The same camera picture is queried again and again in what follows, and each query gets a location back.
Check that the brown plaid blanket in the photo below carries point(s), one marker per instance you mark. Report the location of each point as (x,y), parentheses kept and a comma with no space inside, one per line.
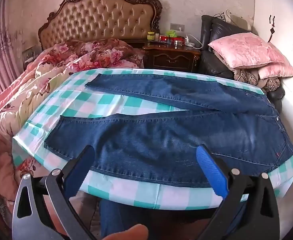
(246,76)

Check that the clear glass jar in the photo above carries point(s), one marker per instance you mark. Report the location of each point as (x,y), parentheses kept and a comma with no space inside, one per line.
(178,43)

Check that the grey wall socket plate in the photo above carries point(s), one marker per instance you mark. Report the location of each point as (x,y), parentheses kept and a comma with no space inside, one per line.
(177,27)

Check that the grey wall switch panel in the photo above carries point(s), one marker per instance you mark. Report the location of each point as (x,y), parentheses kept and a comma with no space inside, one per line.
(28,54)

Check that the white power strip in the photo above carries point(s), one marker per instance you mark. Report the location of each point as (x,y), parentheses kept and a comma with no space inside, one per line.
(189,42)

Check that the red tin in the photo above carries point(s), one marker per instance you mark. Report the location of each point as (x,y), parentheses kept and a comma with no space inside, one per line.
(164,38)

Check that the dark wooden nightstand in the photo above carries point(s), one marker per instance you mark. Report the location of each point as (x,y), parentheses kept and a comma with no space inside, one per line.
(171,60)

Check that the large pink pillow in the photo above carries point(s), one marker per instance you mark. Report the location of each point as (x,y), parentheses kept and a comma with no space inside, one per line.
(246,50)

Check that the tufted beige carved headboard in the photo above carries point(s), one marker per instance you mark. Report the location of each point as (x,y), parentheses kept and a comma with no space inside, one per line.
(99,17)

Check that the white wardrobe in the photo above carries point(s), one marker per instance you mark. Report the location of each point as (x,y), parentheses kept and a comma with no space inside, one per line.
(286,30)

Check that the person's leg in jeans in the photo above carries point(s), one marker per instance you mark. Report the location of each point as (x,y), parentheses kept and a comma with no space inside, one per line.
(119,215)

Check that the blue denim pants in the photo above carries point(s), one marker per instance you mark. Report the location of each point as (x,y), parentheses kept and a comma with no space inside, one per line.
(161,140)

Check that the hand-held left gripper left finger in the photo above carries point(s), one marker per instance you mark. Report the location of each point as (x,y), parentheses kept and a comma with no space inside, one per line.
(79,171)

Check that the small pink pillow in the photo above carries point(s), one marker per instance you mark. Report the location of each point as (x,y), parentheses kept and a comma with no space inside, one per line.
(279,71)

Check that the person's left hand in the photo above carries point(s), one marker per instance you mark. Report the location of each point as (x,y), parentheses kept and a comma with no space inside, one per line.
(129,232)

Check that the yellow-lidded jar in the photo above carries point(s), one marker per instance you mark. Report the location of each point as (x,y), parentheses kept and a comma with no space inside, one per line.
(150,36)

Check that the green plastic item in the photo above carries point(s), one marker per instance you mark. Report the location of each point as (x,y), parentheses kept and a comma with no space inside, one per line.
(171,33)

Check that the floral pink quilt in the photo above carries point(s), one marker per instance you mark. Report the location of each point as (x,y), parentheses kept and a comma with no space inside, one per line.
(24,85)

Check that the green white checkered tablecloth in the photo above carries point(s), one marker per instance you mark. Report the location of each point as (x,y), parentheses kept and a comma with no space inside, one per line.
(126,102)

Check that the black leather armchair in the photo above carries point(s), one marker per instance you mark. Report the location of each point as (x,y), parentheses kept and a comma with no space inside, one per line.
(211,62)

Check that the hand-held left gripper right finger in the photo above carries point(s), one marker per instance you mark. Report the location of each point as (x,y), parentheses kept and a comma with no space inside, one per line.
(211,170)

